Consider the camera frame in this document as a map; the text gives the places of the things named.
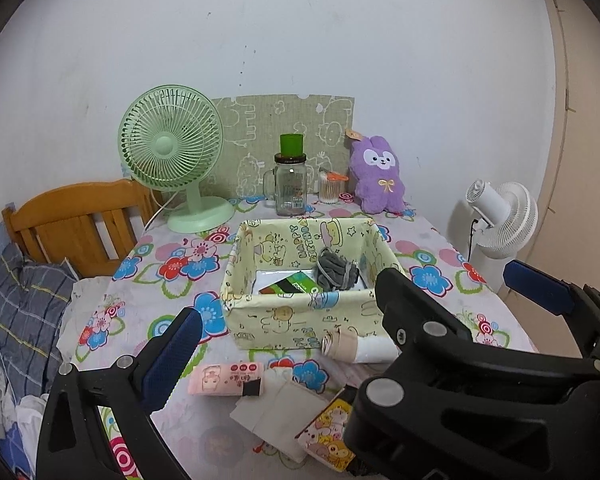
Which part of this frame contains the white cloth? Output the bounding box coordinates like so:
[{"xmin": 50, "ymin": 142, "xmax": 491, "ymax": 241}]
[{"xmin": 230, "ymin": 367, "xmax": 332, "ymax": 463}]

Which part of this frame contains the green desk fan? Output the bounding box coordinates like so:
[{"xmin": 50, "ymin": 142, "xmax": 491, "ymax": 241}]
[{"xmin": 118, "ymin": 86, "xmax": 236, "ymax": 234}]

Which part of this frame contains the pile of clothes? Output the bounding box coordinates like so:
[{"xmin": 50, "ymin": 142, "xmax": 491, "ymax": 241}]
[{"xmin": 0, "ymin": 355, "xmax": 51, "ymax": 480}]

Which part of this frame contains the white standing fan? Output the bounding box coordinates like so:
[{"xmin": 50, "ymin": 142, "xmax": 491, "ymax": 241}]
[{"xmin": 466, "ymin": 178, "xmax": 539, "ymax": 286}]

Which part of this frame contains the beige wooden door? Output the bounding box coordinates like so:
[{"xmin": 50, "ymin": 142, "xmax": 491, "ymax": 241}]
[{"xmin": 535, "ymin": 0, "xmax": 600, "ymax": 311}]

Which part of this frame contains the green plastic cup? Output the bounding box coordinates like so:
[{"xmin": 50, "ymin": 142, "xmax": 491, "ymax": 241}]
[{"xmin": 279, "ymin": 133, "xmax": 305, "ymax": 157}]

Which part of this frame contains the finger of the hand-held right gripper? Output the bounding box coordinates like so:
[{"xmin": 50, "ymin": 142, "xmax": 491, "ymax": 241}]
[
  {"xmin": 343, "ymin": 267, "xmax": 600, "ymax": 480},
  {"xmin": 503, "ymin": 260, "xmax": 600, "ymax": 376}
]

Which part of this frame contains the white fan power cord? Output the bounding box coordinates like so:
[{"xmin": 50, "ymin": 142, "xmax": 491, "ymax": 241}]
[{"xmin": 142, "ymin": 194, "xmax": 175, "ymax": 234}]

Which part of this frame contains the printed fabric storage box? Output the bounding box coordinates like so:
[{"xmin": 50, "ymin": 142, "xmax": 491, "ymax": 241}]
[{"xmin": 220, "ymin": 217, "xmax": 409, "ymax": 352}]

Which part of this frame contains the glass jar mug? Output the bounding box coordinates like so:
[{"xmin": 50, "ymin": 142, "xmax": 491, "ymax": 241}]
[{"xmin": 263, "ymin": 152, "xmax": 308, "ymax": 217}]

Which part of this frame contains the white crumpled sheet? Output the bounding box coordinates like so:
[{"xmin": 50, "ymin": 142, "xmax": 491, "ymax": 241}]
[{"xmin": 55, "ymin": 275, "xmax": 115, "ymax": 361}]

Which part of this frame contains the blue plaid pillow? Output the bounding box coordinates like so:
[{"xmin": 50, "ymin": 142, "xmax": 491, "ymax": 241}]
[{"xmin": 0, "ymin": 242, "xmax": 79, "ymax": 397}]

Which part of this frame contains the green black packet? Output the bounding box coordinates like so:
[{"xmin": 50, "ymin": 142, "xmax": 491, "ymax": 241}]
[{"xmin": 258, "ymin": 271, "xmax": 322, "ymax": 297}]

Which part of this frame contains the white towel roll beige band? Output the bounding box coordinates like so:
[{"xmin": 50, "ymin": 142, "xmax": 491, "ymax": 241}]
[{"xmin": 321, "ymin": 326, "xmax": 401, "ymax": 363}]

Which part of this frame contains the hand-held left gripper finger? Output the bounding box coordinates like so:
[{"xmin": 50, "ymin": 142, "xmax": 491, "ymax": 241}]
[{"xmin": 36, "ymin": 306, "xmax": 204, "ymax": 480}]

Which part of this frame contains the cotton swab jar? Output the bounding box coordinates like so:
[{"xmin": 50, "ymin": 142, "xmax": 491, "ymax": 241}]
[{"xmin": 318, "ymin": 170, "xmax": 349, "ymax": 205}]

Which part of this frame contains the yellow cartoon printed packet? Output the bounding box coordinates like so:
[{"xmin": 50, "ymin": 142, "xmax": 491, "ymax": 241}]
[{"xmin": 295, "ymin": 387, "xmax": 362, "ymax": 474}]

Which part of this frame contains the purple plush bunny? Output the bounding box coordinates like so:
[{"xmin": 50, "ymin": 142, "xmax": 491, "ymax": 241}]
[{"xmin": 346, "ymin": 129, "xmax": 407, "ymax": 214}]

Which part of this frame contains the wooden chair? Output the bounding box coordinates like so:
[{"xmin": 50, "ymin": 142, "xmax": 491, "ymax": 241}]
[{"xmin": 2, "ymin": 178, "xmax": 163, "ymax": 277}]

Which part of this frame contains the green cartoon printed board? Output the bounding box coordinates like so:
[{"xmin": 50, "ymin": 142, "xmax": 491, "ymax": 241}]
[{"xmin": 211, "ymin": 94, "xmax": 355, "ymax": 201}]

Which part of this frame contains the grey cloth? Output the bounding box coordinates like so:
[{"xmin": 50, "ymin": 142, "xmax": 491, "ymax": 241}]
[{"xmin": 315, "ymin": 247, "xmax": 362, "ymax": 291}]

